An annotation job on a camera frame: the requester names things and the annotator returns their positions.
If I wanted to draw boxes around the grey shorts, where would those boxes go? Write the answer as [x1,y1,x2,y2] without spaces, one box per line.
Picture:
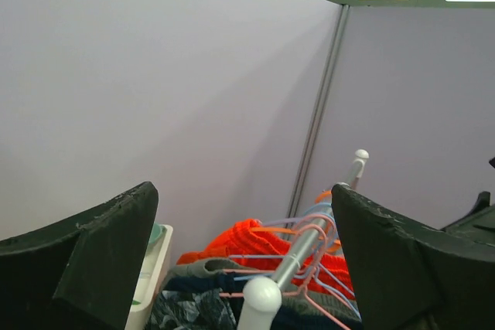
[162,257,358,320]

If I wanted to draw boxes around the green ceramic cup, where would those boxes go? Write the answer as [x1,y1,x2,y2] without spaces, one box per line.
[148,223,165,246]

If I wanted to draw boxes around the navy blue shorts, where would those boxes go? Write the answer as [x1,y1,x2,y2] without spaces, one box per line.
[164,274,363,329]

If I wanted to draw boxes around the lilac plastic hanger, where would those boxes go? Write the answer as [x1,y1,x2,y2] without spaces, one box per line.
[259,217,302,227]

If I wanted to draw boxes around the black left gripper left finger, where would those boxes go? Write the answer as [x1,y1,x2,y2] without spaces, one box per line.
[1,182,159,329]

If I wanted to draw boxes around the blue wire hanger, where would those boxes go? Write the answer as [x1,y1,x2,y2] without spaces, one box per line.
[227,202,360,321]

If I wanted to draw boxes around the pink wire hanger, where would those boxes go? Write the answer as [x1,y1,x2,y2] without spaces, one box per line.
[218,213,353,330]

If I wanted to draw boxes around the dark patterned shorts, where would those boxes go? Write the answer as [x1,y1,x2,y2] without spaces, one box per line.
[144,289,237,330]

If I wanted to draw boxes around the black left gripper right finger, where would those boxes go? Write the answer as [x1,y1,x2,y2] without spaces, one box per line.
[332,184,494,329]

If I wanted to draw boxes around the orange knit shorts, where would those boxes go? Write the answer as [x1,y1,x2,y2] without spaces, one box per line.
[177,219,355,300]

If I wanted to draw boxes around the white and steel clothes rack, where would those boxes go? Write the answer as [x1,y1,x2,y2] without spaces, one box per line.
[236,148,370,330]

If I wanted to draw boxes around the orange plastic hanger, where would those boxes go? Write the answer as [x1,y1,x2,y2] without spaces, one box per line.
[253,189,343,253]

